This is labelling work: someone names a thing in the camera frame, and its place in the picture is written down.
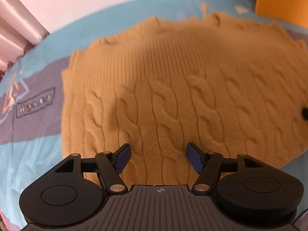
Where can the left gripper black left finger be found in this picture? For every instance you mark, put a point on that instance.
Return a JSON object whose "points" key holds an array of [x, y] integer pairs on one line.
{"points": [[75, 189]]}

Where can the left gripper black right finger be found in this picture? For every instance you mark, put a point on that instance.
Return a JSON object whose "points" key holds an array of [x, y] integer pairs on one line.
{"points": [[245, 189]]}

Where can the orange headboard panel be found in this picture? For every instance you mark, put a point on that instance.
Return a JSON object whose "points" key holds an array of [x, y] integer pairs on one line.
{"points": [[291, 11]]}

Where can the pale pink curtain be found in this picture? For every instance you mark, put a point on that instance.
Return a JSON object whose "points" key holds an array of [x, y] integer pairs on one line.
{"points": [[20, 32]]}

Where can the blue grey printed bedsheet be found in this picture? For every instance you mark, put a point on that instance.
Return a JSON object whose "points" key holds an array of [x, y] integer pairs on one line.
{"points": [[32, 93]]}

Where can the mustard cable-knit sweater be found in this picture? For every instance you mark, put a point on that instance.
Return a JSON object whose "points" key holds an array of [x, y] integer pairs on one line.
{"points": [[227, 85]]}

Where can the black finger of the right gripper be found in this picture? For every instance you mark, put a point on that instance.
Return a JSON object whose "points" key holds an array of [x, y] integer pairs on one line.
{"points": [[304, 113]]}

